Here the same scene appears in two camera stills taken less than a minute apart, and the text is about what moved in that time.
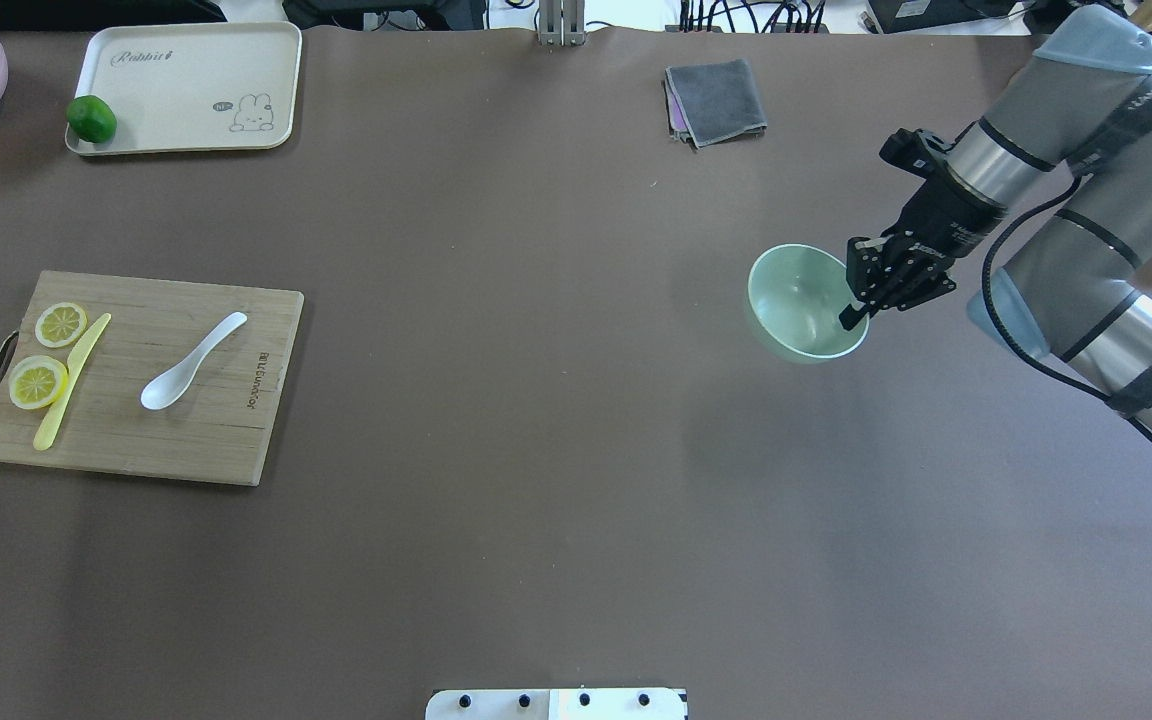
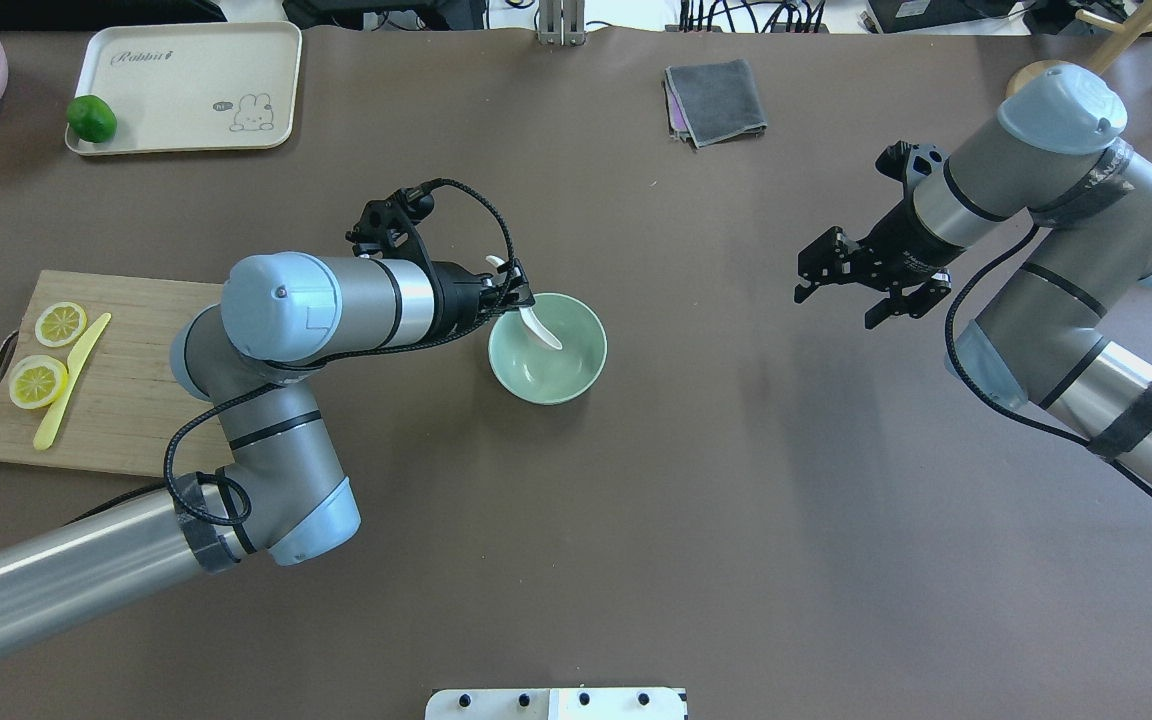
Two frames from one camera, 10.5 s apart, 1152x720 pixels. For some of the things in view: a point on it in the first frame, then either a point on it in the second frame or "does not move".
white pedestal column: [557, 704] does not move
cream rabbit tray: [160, 87] does not move
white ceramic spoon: [167, 388] -> [531, 317]
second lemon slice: [36, 382] does not move
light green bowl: [796, 294] -> [540, 373]
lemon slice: [60, 324] does not move
